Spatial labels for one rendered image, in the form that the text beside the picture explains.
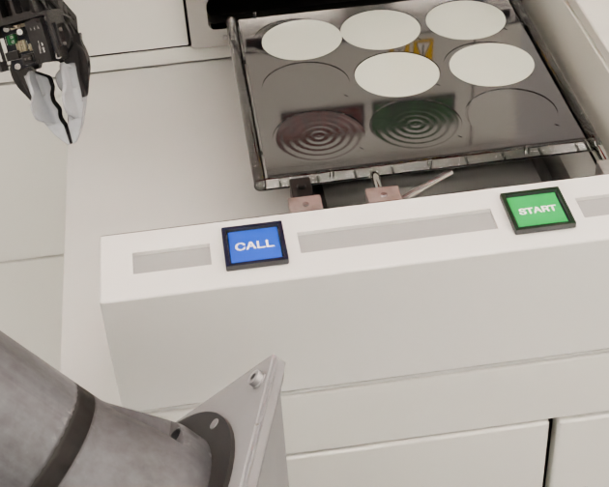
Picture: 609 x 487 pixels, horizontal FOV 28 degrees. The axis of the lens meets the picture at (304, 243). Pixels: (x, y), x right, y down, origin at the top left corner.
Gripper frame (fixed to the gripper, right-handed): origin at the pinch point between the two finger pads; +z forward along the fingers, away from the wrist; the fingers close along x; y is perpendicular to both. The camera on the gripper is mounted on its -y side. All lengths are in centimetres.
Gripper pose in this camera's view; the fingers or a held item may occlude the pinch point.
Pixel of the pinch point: (71, 131)
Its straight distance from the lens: 143.9
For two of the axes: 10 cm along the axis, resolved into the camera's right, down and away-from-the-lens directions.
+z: 2.5, 9.5, 2.0
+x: 9.6, -2.3, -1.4
